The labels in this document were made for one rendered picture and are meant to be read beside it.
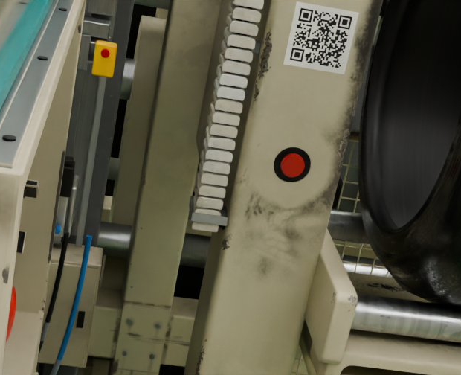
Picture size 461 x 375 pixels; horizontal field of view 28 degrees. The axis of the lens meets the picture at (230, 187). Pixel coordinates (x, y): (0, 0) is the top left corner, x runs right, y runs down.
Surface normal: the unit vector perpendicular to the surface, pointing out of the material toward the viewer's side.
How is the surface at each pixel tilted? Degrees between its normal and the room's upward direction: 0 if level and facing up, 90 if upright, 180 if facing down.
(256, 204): 90
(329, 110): 90
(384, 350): 0
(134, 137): 95
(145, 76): 68
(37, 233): 90
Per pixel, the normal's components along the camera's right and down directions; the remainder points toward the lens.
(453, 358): 0.18, -0.92
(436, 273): -0.71, 0.57
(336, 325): 0.09, 0.36
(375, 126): 0.18, -0.23
